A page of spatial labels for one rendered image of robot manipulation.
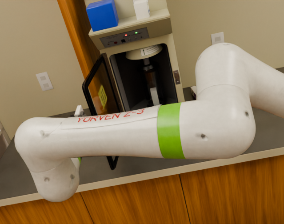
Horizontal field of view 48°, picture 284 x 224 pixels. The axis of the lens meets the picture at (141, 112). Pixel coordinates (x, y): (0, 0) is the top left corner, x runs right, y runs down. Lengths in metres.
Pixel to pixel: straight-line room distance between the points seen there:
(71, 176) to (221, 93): 0.42
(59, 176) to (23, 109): 1.37
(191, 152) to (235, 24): 1.35
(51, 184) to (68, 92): 1.25
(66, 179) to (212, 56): 0.45
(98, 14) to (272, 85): 0.73
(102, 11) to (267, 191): 1.05
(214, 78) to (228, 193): 0.93
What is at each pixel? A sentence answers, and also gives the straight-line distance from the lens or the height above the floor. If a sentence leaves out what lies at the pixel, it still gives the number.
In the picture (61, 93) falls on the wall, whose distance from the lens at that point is 2.03.
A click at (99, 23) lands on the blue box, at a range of 1.28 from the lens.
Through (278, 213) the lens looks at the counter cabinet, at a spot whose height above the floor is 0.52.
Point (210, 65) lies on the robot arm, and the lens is 0.70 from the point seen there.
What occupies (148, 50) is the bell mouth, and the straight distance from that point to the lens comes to 1.44.
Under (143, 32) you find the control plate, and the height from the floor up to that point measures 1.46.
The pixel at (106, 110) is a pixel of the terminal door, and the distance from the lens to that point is 1.34.
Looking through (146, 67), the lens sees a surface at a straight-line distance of 1.51.
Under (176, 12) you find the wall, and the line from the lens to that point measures 1.82.
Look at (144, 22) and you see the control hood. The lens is 1.26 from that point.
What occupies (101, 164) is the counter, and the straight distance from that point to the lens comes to 1.49.
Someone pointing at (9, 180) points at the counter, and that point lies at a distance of 1.67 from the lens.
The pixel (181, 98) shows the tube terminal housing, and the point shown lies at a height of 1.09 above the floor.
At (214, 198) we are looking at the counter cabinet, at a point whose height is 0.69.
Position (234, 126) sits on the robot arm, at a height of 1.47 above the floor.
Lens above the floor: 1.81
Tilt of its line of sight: 29 degrees down
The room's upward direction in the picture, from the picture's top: 15 degrees counter-clockwise
